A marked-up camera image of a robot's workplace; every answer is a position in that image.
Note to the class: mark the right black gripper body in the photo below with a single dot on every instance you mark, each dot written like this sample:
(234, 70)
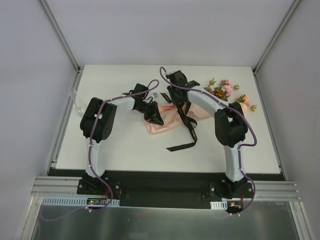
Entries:
(178, 94)

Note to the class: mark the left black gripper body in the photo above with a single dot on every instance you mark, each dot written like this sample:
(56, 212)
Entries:
(151, 111)

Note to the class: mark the pink wrapping paper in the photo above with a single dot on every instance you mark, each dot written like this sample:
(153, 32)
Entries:
(171, 118)

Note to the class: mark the black ribbon gold lettering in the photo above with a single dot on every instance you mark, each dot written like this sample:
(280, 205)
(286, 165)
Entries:
(190, 123)

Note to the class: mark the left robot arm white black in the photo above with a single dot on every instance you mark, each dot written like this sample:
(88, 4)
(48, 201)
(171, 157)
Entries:
(97, 124)

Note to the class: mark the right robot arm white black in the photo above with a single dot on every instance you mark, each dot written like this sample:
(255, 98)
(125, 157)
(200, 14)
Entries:
(230, 126)

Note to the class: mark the clear glass vase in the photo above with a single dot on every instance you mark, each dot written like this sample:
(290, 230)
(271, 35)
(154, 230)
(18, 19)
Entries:
(79, 104)

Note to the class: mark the artificial flower bouquet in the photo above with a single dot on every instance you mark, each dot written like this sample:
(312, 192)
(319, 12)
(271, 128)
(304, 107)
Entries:
(224, 90)

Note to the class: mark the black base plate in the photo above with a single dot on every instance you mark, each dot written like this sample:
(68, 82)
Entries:
(151, 189)

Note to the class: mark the left aluminium corner post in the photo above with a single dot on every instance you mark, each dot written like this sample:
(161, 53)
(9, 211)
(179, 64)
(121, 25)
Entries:
(59, 34)

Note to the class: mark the aluminium corner post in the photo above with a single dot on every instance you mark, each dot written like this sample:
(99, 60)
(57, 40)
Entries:
(59, 34)
(277, 34)

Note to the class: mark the right white cable duct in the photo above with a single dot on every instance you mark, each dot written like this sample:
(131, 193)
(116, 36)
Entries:
(219, 205)

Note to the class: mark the white cable duct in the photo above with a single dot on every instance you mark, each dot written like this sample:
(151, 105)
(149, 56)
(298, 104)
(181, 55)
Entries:
(68, 201)
(219, 205)

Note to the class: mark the aluminium front rail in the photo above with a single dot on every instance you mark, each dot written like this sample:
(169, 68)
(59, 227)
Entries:
(264, 190)

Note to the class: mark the left white cable duct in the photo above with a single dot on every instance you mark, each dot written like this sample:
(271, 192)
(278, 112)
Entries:
(68, 201)

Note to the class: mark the right aluminium corner post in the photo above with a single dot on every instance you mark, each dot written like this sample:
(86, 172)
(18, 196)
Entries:
(277, 34)

